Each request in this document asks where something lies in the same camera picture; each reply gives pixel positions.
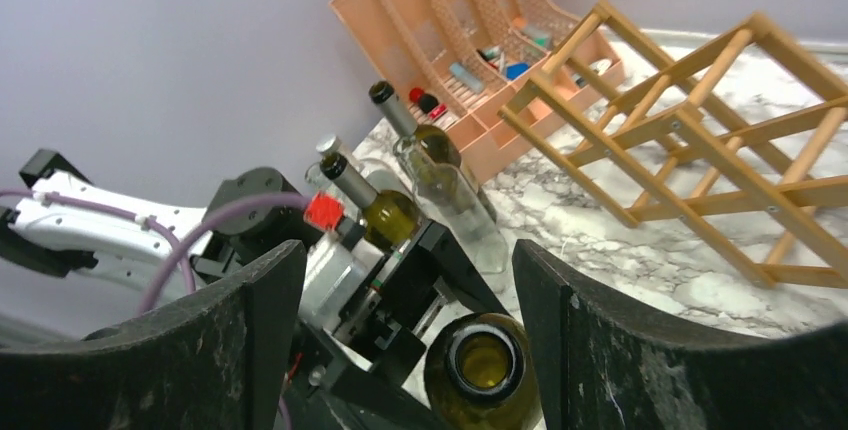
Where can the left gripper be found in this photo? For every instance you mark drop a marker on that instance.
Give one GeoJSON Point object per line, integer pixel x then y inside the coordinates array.
{"type": "Point", "coordinates": [352, 378]}

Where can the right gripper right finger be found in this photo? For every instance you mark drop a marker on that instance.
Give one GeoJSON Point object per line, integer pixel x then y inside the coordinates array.
{"type": "Point", "coordinates": [605, 360]}

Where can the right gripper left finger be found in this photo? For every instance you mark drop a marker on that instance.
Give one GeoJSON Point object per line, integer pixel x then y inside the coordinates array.
{"type": "Point", "coordinates": [214, 359]}

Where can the green wine bottle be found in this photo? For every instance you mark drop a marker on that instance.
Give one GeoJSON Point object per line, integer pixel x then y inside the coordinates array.
{"type": "Point", "coordinates": [391, 217]}
{"type": "Point", "coordinates": [479, 374]}
{"type": "Point", "coordinates": [432, 140]}

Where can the tall clear glass bottle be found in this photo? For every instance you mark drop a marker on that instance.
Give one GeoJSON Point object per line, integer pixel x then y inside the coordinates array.
{"type": "Point", "coordinates": [443, 191]}

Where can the wooden wine rack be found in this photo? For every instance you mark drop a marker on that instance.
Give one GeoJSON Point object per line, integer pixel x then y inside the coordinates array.
{"type": "Point", "coordinates": [670, 148]}

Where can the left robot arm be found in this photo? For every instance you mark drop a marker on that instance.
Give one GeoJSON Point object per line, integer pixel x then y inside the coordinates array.
{"type": "Point", "coordinates": [63, 223]}

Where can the green wine bottle front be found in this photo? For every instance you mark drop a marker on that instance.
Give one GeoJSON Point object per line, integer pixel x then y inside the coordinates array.
{"type": "Point", "coordinates": [391, 217]}

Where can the red item in organizer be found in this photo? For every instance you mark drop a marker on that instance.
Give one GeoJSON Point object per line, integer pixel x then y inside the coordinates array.
{"type": "Point", "coordinates": [429, 104]}

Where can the blue item in organizer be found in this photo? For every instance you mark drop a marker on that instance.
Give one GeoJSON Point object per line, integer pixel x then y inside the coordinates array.
{"type": "Point", "coordinates": [515, 70]}

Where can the pink plastic file organizer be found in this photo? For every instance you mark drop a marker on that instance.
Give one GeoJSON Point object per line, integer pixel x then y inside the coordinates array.
{"type": "Point", "coordinates": [457, 50]}

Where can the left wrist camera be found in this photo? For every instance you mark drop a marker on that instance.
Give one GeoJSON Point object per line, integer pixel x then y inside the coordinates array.
{"type": "Point", "coordinates": [338, 265]}

